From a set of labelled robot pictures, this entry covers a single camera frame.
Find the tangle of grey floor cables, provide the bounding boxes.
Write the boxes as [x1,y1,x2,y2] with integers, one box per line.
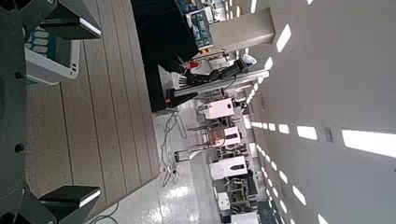
[156,106,189,188]

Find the white square pillar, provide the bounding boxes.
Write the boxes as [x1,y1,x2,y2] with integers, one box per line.
[207,7,276,53]

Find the wicker chair with metal frame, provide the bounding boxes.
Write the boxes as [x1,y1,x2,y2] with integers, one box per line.
[186,120,227,151]

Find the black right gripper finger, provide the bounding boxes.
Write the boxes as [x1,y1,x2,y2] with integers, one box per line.
[29,0,103,41]
[27,185,102,224]

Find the blue crate holding small items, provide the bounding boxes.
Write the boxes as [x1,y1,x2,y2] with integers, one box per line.
[174,0,204,15]

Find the black coiled floor cables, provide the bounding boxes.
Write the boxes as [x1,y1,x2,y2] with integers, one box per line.
[85,201,120,224]

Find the black base of stand robot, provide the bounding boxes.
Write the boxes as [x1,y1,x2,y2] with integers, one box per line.
[150,88,200,113]

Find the silver column of stand robot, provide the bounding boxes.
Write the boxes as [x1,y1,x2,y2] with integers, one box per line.
[169,69,271,101]

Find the white machine cabinet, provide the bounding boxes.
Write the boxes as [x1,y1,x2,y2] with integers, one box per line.
[221,125,243,147]
[201,97,235,120]
[209,155,249,180]

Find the small grey floor stand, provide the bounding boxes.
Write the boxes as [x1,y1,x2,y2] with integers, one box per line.
[174,148,213,163]

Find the table draped with black cloth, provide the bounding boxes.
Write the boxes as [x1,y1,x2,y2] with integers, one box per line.
[130,0,200,114]

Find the blue crate with grey rim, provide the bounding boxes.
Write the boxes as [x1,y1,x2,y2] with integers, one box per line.
[23,27,81,86]

